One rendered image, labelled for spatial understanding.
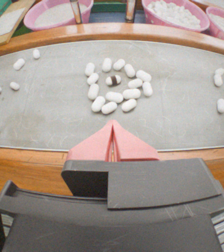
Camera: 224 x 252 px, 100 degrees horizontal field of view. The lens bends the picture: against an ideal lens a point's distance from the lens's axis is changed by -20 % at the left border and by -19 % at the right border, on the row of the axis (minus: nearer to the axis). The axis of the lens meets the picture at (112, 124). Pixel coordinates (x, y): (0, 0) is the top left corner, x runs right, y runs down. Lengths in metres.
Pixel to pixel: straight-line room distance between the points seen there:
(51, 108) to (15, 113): 0.10
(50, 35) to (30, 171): 0.36
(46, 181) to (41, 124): 0.12
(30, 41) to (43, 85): 0.17
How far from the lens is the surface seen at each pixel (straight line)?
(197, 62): 0.42
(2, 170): 0.32
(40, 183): 0.26
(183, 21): 0.58
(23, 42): 0.46
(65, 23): 0.46
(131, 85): 0.26
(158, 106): 0.27
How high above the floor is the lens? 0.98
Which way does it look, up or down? 77 degrees down
